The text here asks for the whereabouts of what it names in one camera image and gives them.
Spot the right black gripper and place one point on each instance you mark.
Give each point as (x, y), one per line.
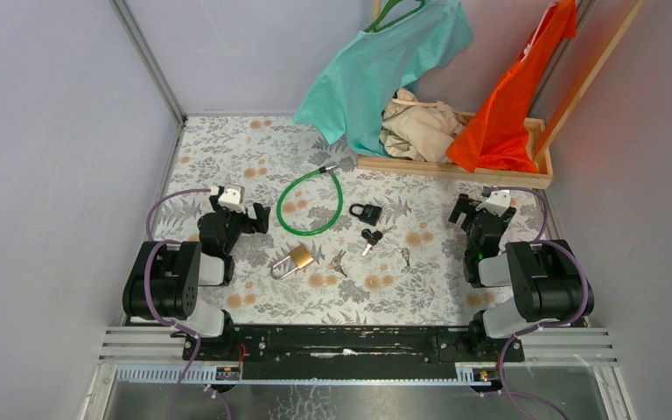
(465, 206)

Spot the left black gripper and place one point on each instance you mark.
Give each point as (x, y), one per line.
(248, 222)

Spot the small silver cable-lock key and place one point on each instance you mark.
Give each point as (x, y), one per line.
(405, 253)

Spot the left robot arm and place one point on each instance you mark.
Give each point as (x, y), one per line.
(164, 282)

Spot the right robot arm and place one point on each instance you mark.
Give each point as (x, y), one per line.
(549, 287)

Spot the wooden tray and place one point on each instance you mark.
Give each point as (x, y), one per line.
(540, 180)

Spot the brass padlock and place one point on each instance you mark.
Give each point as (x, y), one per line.
(297, 259)

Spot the orange t-shirt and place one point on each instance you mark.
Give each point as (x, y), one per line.
(496, 138)

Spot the floral table mat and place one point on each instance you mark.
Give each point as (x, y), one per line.
(310, 185)

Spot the beige crumpled cloth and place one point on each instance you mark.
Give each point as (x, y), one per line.
(417, 130)

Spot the black padlock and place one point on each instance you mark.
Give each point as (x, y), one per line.
(366, 213)

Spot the black head keys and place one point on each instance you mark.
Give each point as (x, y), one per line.
(372, 237)

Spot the teal t-shirt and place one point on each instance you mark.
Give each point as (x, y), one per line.
(348, 97)

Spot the green clothes hanger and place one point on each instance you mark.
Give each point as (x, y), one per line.
(387, 13)

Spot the wooden rack pole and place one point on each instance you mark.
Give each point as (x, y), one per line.
(593, 64)

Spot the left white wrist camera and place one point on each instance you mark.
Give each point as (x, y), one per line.
(229, 197)

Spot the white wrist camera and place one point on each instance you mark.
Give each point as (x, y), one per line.
(497, 201)
(229, 197)

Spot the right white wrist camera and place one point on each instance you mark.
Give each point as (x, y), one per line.
(497, 201)

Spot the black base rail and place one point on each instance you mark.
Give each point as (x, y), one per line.
(351, 352)

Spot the aluminium corner post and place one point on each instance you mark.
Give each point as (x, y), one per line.
(136, 37)

